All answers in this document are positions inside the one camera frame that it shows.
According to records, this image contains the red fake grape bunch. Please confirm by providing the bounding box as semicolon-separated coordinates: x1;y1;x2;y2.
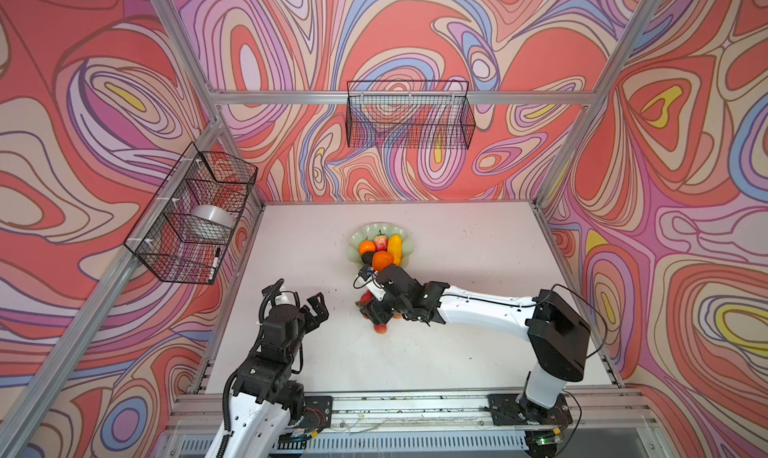
357;291;403;334

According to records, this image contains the large fake orange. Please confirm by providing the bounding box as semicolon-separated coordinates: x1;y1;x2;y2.
371;251;395;272

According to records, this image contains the dark green fake avocado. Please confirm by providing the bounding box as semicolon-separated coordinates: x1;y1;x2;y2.
361;251;376;266

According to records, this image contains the yellow fake corn cob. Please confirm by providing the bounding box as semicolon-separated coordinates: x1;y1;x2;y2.
387;234;403;266

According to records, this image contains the red fake strawberry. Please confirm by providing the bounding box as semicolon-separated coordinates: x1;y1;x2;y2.
373;233;389;252

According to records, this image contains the small fake orange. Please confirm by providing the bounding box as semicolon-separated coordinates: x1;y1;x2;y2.
358;240;378;255

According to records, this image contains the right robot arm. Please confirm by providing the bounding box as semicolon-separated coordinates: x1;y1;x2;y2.
353;264;591;411

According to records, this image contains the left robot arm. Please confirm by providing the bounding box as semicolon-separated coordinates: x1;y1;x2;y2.
206;278;333;457

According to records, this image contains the green wavy fruit bowl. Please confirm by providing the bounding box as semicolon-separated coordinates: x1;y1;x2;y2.
347;222;415;267

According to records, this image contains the white tape roll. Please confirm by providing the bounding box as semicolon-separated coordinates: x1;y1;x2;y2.
190;204;235;242

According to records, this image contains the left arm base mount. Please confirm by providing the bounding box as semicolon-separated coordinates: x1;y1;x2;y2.
279;395;334;444

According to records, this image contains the aluminium front rail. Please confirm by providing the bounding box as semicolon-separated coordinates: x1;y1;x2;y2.
164;388;661;436

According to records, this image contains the black wire basket left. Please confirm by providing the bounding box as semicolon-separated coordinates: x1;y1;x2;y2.
123;144;258;285

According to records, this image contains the black wire basket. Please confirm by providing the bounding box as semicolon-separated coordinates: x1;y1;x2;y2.
345;78;476;149
123;144;258;285

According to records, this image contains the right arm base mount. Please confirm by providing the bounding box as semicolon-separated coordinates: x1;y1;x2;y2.
485;393;573;428

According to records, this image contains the black wire basket back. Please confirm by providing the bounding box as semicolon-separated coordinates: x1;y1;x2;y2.
345;78;476;149

